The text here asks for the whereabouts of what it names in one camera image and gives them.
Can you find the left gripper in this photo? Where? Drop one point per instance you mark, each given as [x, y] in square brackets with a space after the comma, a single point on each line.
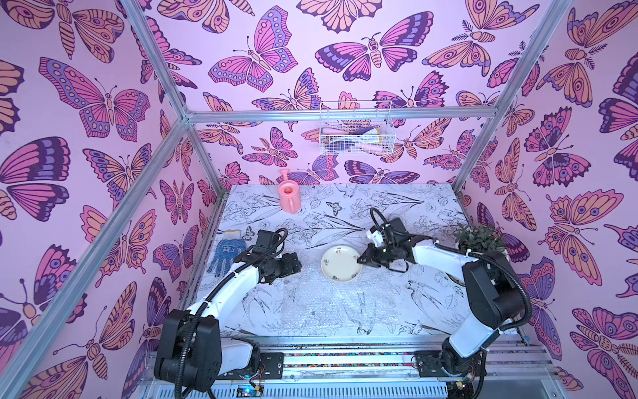
[290, 266]

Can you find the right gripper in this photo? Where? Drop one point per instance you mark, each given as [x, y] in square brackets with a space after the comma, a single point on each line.
[378, 254]

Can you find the cream dinner plate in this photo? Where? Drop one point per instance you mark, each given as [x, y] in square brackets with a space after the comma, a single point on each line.
[340, 264]

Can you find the clear bubble wrap sheet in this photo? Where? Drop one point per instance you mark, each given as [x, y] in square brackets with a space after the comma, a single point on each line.
[308, 304]

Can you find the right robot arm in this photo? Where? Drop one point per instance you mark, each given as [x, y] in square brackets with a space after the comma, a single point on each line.
[496, 296]

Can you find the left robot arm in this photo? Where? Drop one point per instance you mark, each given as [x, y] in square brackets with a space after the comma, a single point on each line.
[192, 354]

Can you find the blue work glove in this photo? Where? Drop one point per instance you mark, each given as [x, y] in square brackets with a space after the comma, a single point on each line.
[231, 245]

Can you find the pink watering can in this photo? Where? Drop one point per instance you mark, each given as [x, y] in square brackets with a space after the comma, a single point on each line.
[289, 193]

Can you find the potted green plant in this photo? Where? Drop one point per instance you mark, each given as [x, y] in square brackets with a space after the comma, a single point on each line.
[480, 239]

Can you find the green circuit board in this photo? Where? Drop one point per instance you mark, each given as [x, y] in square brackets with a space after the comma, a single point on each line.
[249, 391]

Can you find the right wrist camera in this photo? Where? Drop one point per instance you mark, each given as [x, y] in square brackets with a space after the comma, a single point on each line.
[389, 234]

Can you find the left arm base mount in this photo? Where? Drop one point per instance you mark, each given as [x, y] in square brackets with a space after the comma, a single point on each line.
[263, 365]

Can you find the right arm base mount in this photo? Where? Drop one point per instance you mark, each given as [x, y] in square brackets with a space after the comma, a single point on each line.
[448, 364]

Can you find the white wire basket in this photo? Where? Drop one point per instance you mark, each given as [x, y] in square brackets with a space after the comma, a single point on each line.
[355, 128]

